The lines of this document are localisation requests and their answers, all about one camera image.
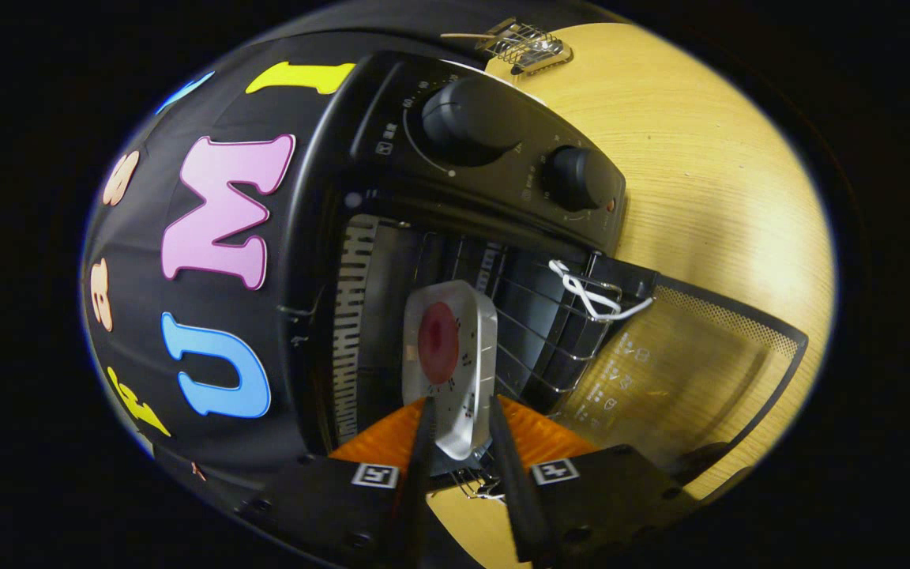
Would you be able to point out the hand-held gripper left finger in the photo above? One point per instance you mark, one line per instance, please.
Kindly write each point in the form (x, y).
(422, 490)

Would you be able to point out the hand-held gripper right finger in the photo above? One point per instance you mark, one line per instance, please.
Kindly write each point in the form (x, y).
(518, 498)

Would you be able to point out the white square plate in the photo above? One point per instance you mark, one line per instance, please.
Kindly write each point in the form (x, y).
(467, 395)

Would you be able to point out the pink round ham slice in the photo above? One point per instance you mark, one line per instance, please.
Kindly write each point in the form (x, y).
(439, 344)

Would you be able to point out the black toaster oven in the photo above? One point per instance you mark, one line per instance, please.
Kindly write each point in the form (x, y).
(392, 190)

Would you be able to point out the pink cloth clip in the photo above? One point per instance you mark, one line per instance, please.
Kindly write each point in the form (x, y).
(198, 472)

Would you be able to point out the wooden stick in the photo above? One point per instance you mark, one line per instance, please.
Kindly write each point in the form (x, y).
(463, 35)

